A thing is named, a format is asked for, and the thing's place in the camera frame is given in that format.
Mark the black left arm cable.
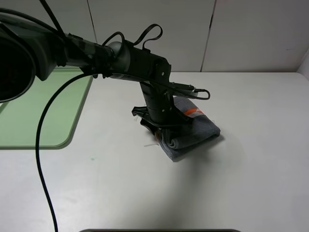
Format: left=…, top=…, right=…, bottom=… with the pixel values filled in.
left=0, top=0, right=211, bottom=232

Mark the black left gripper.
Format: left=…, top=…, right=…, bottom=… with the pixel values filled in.
left=132, top=82, right=193, bottom=145

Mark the green plastic tray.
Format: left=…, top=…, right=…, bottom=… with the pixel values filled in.
left=0, top=69, right=93, bottom=150

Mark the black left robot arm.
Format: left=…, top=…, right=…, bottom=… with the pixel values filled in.
left=0, top=8, right=195, bottom=131

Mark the grey towel with orange pattern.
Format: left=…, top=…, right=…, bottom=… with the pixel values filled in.
left=158, top=97, right=221, bottom=161

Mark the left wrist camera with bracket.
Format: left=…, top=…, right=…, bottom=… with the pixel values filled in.
left=169, top=82, right=198, bottom=98

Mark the clear tape strip lower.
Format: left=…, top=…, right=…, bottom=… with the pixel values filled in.
left=144, top=143, right=159, bottom=147

